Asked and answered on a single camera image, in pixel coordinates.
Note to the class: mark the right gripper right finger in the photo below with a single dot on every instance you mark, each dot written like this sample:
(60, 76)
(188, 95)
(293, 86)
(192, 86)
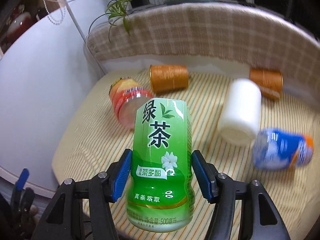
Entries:
(259, 219)

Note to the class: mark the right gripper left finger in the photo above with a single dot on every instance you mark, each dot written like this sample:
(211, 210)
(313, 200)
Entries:
(63, 217)

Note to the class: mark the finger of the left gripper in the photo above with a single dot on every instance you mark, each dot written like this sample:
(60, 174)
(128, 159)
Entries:
(20, 183)

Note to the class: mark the green tea bottle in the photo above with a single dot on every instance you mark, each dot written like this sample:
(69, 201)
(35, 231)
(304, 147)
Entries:
(160, 197)

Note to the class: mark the white paper cup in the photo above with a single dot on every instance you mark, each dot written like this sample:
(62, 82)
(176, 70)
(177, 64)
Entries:
(239, 121)

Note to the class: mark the orange patterned paper cup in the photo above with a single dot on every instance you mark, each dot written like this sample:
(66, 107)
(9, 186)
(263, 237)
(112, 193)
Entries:
(168, 78)

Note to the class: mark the red lemon drink bottle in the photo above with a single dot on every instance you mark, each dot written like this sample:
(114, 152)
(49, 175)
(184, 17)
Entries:
(127, 96)

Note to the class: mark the beige plaid blanket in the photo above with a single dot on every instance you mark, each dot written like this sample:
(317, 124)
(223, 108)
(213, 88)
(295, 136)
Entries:
(225, 31)

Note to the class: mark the green spider plant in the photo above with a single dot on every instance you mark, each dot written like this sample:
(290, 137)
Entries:
(116, 10)

